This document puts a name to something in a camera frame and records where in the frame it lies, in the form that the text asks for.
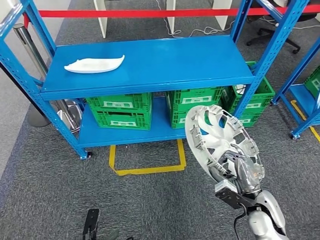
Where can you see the white plastic cover part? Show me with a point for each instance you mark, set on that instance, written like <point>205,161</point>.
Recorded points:
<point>95,65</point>

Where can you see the yellow floor tape outline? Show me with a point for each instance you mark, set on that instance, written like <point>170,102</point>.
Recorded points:
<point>147,170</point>

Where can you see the blue metal shelf rack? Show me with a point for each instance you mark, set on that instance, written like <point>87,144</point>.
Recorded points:
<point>149,63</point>
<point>302,96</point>

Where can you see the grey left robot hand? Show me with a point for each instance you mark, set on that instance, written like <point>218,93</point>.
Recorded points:
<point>109,236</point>

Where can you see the black office chair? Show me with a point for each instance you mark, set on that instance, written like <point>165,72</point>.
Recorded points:
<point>265,32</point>

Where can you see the grey plastic hubcap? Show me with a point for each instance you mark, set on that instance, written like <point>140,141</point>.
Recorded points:
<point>212,139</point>

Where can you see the chrome stanchion post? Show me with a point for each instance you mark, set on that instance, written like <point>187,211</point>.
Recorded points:
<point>27,43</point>

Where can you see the white desk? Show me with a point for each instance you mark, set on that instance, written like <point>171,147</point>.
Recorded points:
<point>222,15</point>
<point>101,20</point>

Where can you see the green plastic crate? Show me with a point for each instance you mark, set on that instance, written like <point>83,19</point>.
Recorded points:
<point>313,82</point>
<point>145,121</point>
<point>142,101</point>
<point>180,97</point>
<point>265,89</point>
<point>255,117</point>
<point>177,119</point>

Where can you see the yellow floor tape strip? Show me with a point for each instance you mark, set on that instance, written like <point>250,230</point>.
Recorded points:
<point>297,111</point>

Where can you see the red barrier belt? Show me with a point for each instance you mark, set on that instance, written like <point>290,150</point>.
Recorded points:
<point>124,13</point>

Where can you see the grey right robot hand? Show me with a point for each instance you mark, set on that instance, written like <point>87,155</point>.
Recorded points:
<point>247,175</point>

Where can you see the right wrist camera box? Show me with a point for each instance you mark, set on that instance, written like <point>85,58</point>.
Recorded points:
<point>232,197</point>

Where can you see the white round part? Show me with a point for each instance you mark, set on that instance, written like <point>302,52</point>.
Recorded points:
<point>240,88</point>

